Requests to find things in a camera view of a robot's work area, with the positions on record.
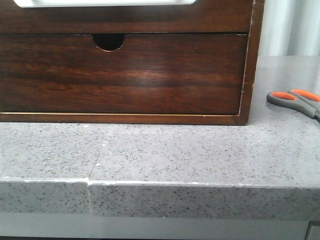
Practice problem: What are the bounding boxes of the dark wooden drawer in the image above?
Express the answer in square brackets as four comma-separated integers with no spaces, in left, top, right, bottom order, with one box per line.
[0,34,247,115]

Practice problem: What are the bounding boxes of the grey orange scissors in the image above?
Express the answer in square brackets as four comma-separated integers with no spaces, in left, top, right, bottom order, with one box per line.
[266,89,320,122]

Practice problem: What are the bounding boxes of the dark wooden drawer cabinet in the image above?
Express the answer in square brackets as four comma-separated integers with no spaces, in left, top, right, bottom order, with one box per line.
[0,0,265,125]

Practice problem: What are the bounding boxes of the white tray on cabinet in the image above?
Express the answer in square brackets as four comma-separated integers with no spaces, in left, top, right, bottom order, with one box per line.
[14,0,196,8]

